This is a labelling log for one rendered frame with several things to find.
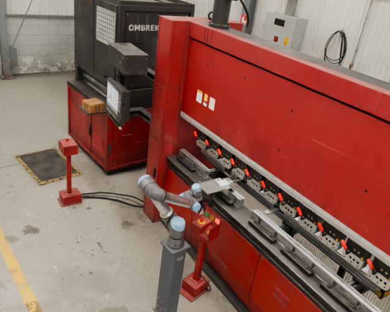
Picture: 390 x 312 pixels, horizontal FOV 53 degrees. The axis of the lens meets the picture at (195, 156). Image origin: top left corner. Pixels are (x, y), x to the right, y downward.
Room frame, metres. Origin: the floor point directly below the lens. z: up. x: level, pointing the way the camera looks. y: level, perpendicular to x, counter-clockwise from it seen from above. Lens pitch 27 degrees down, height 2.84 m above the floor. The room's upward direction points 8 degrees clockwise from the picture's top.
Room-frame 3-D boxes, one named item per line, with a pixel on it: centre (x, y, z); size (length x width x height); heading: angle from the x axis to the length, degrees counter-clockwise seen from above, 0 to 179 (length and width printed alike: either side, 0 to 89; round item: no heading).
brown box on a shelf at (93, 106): (4.54, 1.36, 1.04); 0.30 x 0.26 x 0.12; 42
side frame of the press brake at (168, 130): (4.06, 0.12, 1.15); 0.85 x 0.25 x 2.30; 127
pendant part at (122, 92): (3.80, 0.86, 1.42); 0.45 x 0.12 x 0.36; 33
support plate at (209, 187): (3.09, -0.21, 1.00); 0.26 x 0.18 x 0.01; 127
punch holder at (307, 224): (2.40, -0.91, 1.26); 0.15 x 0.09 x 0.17; 37
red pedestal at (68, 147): (3.91, 1.44, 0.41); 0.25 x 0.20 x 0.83; 127
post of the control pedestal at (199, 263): (2.80, -0.18, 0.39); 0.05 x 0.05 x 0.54; 51
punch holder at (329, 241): (2.24, -1.03, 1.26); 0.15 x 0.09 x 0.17; 37
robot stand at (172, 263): (2.48, 0.05, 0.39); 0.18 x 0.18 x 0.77; 42
